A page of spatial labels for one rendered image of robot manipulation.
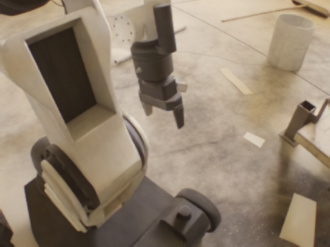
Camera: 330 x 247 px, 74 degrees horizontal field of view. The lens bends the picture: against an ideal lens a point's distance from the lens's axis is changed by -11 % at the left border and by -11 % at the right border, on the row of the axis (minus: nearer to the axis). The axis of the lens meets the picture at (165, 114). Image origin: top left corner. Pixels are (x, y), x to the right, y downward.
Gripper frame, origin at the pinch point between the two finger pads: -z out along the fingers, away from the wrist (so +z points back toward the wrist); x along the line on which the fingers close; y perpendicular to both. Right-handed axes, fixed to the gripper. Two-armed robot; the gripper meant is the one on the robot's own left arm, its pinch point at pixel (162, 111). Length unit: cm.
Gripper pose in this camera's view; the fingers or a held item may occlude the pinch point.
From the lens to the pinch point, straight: 61.8
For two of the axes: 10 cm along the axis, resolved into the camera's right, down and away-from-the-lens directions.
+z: -1.5, -8.1, -5.7
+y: 6.5, -5.2, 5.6
